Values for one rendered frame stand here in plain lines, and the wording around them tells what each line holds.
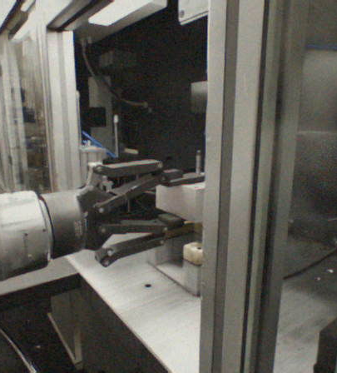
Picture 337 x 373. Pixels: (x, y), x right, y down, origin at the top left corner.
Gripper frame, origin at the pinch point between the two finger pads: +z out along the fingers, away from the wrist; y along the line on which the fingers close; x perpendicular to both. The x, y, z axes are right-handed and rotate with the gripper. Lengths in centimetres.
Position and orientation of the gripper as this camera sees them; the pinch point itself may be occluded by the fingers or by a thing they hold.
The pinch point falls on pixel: (183, 197)
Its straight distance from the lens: 46.2
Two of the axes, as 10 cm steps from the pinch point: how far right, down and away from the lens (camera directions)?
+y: -0.2, -9.7, -2.4
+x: -5.8, -1.8, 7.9
